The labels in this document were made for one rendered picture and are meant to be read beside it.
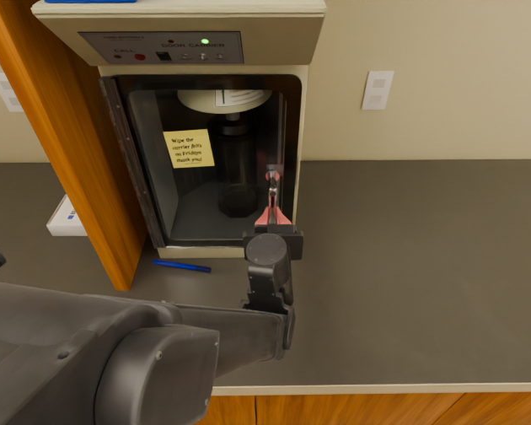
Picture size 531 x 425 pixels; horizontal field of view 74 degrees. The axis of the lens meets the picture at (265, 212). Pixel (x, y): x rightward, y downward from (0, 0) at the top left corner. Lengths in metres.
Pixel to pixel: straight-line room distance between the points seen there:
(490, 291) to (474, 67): 0.61
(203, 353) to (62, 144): 0.49
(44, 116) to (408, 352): 0.74
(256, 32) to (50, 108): 0.31
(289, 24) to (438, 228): 0.72
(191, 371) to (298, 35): 0.40
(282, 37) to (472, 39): 0.75
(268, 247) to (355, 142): 0.76
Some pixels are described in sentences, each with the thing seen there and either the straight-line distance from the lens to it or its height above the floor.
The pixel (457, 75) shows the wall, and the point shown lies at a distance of 1.19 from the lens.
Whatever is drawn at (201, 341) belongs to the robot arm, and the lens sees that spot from 0.17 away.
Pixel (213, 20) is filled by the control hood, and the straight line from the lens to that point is 0.45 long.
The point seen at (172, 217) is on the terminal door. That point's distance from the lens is 0.77.
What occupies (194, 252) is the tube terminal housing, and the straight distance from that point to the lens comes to 0.86.
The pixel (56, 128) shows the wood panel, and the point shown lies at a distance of 0.61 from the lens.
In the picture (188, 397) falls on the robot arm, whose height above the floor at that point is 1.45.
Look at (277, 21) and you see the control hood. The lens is 0.45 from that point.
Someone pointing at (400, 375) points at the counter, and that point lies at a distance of 0.77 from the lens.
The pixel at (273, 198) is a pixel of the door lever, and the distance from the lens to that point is 0.64.
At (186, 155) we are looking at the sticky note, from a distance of 0.66.
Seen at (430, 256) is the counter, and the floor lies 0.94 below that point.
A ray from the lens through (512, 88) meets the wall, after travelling 1.29.
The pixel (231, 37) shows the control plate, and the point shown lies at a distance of 0.48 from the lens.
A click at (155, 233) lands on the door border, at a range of 0.81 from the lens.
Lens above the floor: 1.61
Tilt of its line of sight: 44 degrees down
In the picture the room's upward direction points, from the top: straight up
